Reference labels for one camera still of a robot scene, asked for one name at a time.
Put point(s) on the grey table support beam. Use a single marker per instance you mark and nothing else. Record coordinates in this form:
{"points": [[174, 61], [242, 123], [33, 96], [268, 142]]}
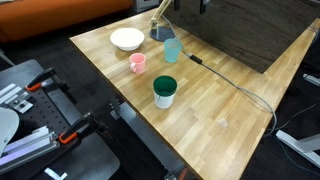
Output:
{"points": [[167, 157]]}

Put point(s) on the orange sofa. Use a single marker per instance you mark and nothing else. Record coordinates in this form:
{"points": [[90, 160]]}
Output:
{"points": [[26, 18]]}

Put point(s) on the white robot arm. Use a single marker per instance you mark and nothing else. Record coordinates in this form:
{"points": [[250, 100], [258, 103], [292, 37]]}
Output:
{"points": [[9, 122]]}

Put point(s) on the aluminium extrusion rail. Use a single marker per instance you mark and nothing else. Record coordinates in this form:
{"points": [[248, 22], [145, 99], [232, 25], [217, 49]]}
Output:
{"points": [[40, 142]]}

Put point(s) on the orange black clamp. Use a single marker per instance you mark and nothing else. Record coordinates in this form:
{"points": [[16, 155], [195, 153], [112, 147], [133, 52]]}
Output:
{"points": [[36, 82], [72, 132]]}

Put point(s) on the teal plastic cup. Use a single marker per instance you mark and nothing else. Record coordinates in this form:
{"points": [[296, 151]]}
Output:
{"points": [[172, 49]]}

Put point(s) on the pink plastic mug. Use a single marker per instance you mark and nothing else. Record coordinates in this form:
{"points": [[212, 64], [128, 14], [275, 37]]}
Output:
{"points": [[138, 62]]}

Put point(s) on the orange black clamp near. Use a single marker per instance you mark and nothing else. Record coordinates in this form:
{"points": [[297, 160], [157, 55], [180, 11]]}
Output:
{"points": [[72, 132]]}

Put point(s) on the white bowl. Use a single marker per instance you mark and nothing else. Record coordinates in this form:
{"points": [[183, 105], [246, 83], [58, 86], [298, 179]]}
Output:
{"points": [[127, 39]]}

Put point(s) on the white table leg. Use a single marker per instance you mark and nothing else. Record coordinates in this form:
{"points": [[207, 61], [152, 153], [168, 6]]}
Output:
{"points": [[306, 147]]}

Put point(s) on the wooden desk lamp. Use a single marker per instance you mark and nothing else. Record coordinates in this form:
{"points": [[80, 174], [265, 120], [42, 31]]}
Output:
{"points": [[160, 33]]}

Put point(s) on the dark wooden board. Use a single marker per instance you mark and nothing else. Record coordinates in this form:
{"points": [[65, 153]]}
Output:
{"points": [[254, 32]]}

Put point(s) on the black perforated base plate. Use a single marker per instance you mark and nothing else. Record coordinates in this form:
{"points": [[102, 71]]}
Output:
{"points": [[35, 110]]}

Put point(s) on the orange black clamp far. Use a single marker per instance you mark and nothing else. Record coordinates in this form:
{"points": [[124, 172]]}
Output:
{"points": [[36, 82]]}

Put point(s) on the green and white cup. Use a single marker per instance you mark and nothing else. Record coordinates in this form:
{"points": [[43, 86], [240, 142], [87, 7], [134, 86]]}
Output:
{"points": [[164, 91]]}

